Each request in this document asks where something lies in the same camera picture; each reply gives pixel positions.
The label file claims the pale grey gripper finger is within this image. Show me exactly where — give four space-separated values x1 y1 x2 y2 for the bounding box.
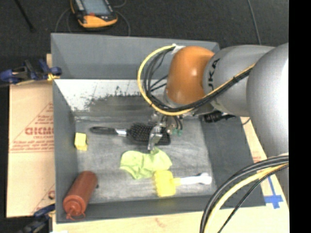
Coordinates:
147 125 164 151

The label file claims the black hairbrush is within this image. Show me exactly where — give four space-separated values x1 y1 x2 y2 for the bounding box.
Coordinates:
89 122 171 146

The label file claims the grey metal bin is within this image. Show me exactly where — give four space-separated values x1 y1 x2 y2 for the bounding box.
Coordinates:
50 32 266 223

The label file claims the light green cloth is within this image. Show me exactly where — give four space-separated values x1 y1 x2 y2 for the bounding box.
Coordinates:
119 147 173 180

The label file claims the yellow and white brush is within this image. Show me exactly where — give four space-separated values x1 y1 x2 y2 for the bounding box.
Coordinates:
152 169 212 198

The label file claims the yellow sponge block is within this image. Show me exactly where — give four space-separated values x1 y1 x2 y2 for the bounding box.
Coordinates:
73 132 88 151

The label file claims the red-brown squeeze bottle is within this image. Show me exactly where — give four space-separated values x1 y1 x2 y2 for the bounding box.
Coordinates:
62 170 99 221

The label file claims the brown cardboard board red print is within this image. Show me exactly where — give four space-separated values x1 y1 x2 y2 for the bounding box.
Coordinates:
5 53 290 233

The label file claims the black cylinder on white bracket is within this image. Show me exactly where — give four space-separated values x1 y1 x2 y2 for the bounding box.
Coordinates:
199 111 237 123

